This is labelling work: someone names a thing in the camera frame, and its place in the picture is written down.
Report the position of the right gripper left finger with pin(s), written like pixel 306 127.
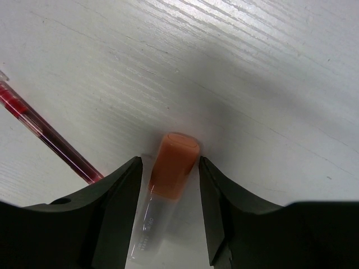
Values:
pixel 90 228

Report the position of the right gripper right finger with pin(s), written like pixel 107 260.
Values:
pixel 244 230

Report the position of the orange cap highlighter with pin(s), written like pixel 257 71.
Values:
pixel 176 158

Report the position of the red gel pen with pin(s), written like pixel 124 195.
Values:
pixel 35 123

